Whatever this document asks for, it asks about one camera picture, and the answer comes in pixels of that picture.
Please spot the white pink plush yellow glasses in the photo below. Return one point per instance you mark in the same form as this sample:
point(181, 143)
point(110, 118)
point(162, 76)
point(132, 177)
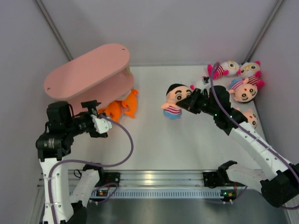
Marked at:
point(252, 71)

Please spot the white pink plush face down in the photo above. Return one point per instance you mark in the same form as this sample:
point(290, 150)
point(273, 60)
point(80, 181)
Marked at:
point(199, 85)

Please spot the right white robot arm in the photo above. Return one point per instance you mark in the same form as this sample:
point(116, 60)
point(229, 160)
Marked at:
point(278, 178)

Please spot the boy plush black hair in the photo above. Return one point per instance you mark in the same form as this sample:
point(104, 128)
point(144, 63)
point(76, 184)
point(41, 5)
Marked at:
point(174, 94)

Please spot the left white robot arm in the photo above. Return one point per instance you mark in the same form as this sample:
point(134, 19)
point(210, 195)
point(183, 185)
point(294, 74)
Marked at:
point(52, 148)

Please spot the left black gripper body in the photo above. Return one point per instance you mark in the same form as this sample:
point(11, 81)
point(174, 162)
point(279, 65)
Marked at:
point(91, 105)

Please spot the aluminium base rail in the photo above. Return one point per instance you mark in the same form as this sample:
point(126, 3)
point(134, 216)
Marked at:
point(133, 179)

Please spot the orange plush toy right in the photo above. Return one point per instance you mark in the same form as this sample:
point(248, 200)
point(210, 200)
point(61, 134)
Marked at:
point(130, 103)

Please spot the white slotted cable duct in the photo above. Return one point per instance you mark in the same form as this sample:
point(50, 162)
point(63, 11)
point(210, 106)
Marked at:
point(163, 194)

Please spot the boy plush red dot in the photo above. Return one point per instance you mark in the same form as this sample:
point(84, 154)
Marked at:
point(241, 90)

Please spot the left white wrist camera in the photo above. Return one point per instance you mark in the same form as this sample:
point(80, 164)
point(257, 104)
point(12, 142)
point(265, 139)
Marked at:
point(102, 124)

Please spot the orange plush toy middle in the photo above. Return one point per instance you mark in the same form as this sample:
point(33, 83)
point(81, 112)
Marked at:
point(113, 110)

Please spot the orange plush toy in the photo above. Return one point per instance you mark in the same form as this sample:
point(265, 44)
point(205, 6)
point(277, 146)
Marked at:
point(130, 103)
point(113, 110)

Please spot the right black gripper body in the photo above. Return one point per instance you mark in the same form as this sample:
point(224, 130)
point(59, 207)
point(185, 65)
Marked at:
point(201, 101)

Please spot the pink two-tier wooden shelf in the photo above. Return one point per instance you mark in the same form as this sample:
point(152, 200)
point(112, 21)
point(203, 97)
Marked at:
point(102, 74)

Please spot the white pink plush back left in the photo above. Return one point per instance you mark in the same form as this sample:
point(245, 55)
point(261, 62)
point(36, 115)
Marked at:
point(228, 68)

